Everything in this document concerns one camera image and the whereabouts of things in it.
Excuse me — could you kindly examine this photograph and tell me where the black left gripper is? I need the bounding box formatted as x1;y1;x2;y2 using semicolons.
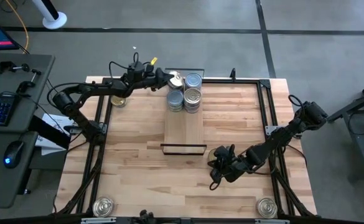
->
119;68;175;93

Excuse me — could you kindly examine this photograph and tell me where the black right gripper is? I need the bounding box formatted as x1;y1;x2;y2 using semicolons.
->
208;157;251;185

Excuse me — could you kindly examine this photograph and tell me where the small black object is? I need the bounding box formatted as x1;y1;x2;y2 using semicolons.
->
138;210;156;224

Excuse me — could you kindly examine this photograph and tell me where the white printed paper sheet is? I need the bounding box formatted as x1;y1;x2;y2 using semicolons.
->
41;113;77;134

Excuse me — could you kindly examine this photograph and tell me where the white round-base pole stand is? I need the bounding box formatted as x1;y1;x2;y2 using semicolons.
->
32;0;68;30

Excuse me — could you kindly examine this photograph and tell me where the black desk clamp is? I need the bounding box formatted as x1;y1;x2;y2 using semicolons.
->
0;60;32;75

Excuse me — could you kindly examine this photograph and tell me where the black computer mouse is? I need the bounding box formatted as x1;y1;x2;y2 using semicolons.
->
3;140;26;170

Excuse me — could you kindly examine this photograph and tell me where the grey desk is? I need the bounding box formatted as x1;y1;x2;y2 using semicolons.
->
0;52;57;209

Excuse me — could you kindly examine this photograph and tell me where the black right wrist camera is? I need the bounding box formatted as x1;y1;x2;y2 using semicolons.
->
214;144;236;162

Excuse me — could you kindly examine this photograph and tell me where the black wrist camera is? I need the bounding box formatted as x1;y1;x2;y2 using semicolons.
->
127;61;145;75
214;144;236;162

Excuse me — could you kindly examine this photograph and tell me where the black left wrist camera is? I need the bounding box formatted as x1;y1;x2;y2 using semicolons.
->
127;61;145;75

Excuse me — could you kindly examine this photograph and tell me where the wooden shelf, black wire frame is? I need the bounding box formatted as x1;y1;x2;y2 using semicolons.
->
160;67;208;156

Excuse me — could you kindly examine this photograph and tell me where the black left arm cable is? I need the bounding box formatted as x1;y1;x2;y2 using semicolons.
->
108;52;139;79

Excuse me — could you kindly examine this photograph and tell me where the black aluminium rig frame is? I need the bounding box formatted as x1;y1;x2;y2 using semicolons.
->
54;76;318;220

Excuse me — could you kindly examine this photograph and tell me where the silver mounting bracket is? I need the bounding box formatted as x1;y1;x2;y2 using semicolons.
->
254;218;291;224
80;217;117;224

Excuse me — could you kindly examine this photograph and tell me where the yellow floor cable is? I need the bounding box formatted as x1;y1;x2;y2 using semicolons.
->
4;0;30;54

